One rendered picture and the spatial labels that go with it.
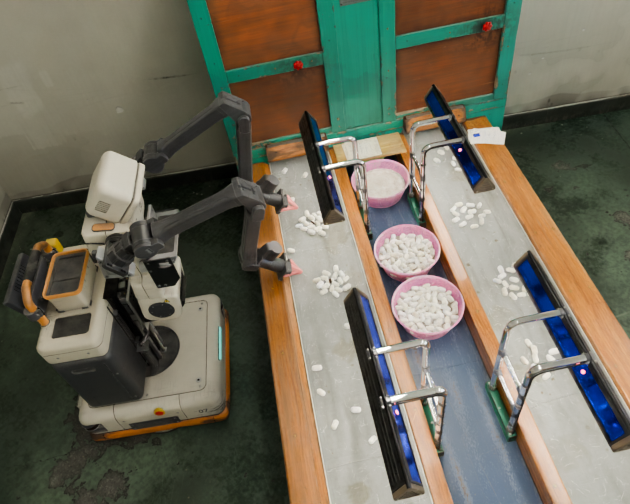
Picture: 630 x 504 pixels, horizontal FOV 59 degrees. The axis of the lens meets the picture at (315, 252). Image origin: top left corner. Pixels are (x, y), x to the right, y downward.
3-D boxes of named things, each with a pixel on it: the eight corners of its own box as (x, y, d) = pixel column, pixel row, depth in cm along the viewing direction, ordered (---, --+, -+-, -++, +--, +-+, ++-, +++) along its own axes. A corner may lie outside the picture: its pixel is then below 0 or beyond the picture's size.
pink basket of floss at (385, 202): (389, 221, 248) (388, 206, 241) (341, 200, 261) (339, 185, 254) (420, 186, 260) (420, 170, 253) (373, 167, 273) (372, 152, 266)
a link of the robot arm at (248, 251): (242, 183, 180) (251, 210, 175) (259, 181, 182) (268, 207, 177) (236, 253, 216) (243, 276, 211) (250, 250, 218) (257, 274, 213)
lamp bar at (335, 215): (324, 226, 201) (321, 212, 195) (298, 126, 242) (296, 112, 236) (345, 221, 201) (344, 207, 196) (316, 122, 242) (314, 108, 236)
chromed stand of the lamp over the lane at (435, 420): (386, 468, 178) (382, 409, 145) (371, 411, 191) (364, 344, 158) (443, 456, 179) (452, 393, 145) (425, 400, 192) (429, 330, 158)
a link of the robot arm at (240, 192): (244, 166, 173) (252, 191, 168) (262, 187, 184) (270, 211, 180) (123, 227, 180) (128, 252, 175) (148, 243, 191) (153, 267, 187)
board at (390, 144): (339, 166, 263) (338, 164, 262) (333, 147, 273) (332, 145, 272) (406, 152, 264) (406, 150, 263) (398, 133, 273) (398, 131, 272)
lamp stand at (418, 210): (419, 229, 243) (422, 150, 209) (407, 199, 256) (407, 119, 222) (461, 220, 243) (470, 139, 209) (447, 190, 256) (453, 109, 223)
